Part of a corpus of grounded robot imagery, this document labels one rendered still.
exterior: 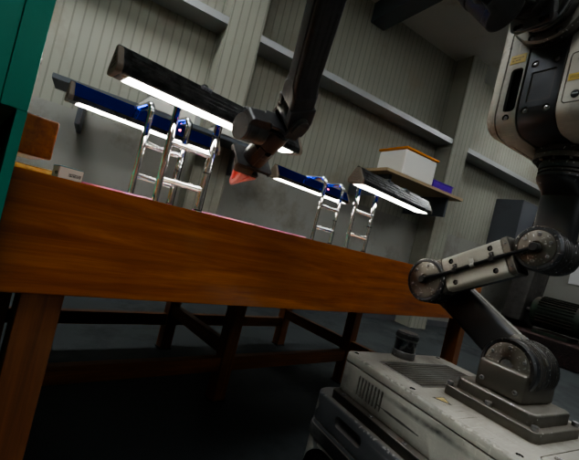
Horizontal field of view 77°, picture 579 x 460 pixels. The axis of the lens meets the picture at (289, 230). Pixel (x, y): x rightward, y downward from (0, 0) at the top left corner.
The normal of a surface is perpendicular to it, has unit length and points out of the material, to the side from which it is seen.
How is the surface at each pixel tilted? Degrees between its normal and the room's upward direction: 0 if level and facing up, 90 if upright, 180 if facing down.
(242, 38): 90
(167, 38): 90
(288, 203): 90
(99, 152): 90
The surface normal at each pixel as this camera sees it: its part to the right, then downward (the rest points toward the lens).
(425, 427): -0.84, -0.21
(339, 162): 0.48, 0.11
